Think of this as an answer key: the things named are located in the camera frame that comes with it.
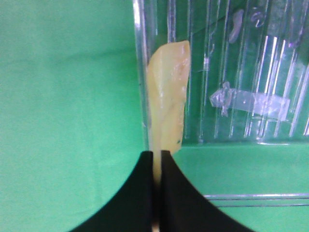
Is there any clear left plastic container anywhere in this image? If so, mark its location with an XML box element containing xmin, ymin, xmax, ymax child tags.
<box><xmin>133</xmin><ymin>0</ymin><xmax>309</xmax><ymax>208</ymax></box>

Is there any yellow cheese slice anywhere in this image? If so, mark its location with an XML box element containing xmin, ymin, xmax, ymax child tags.
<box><xmin>146</xmin><ymin>40</ymin><xmax>191</xmax><ymax>230</ymax></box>

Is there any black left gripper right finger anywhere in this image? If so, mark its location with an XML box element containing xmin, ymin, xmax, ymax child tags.
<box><xmin>159</xmin><ymin>150</ymin><xmax>252</xmax><ymax>232</ymax></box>

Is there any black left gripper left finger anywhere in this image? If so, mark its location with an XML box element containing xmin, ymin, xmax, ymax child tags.
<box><xmin>72</xmin><ymin>151</ymin><xmax>153</xmax><ymax>232</ymax></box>

